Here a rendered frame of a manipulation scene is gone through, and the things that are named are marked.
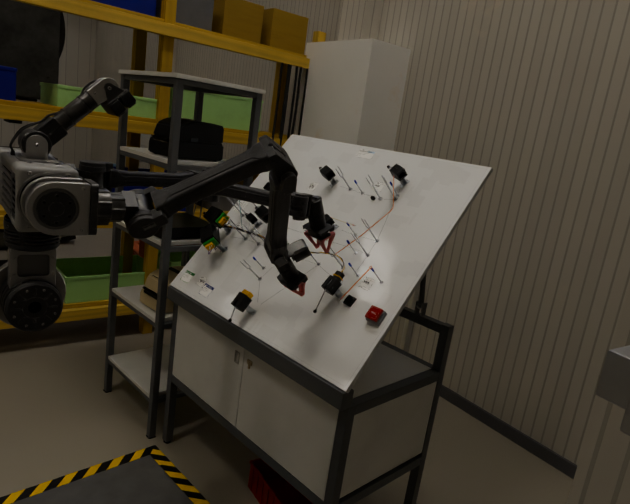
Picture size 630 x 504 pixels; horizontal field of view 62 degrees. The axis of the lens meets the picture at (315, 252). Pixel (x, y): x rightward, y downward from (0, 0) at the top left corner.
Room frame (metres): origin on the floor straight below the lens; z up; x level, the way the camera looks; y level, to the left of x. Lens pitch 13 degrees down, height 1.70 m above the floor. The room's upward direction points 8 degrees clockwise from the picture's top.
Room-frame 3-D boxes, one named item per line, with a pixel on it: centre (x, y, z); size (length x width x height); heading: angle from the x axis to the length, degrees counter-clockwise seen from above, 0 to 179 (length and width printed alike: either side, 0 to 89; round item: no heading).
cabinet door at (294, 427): (1.86, 0.03, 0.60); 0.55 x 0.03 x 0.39; 46
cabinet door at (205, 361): (2.24, 0.42, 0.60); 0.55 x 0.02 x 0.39; 46
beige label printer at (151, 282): (2.72, 0.72, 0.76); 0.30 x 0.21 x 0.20; 139
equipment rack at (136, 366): (2.83, 0.76, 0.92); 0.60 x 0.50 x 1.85; 46
